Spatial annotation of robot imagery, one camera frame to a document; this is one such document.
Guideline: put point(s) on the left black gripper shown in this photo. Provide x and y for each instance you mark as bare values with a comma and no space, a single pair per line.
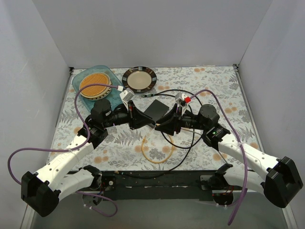
131,118

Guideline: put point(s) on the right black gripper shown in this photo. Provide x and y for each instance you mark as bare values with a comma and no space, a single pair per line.
177,122

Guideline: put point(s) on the black network switch box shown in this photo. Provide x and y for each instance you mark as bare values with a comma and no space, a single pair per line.
156,110

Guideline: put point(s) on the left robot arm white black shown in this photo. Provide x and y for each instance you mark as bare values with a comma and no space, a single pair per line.
45,188

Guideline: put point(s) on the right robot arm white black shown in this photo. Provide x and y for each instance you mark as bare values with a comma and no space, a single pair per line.
277,179

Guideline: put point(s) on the floral tablecloth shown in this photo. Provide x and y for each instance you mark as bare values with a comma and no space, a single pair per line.
146,149

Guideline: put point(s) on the blue plastic tray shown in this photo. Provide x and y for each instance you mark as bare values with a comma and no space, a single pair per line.
97,74

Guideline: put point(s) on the dark rimmed ceramic plate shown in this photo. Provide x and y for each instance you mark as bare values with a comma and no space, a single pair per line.
139,79

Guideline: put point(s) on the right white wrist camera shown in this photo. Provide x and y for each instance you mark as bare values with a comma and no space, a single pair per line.
182,101

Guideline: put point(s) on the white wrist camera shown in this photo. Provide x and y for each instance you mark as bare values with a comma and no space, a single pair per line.
182,101
126,95

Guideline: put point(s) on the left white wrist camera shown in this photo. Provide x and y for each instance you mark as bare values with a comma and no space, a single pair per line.
126,95

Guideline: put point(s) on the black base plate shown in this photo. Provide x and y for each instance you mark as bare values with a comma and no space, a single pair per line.
176,184

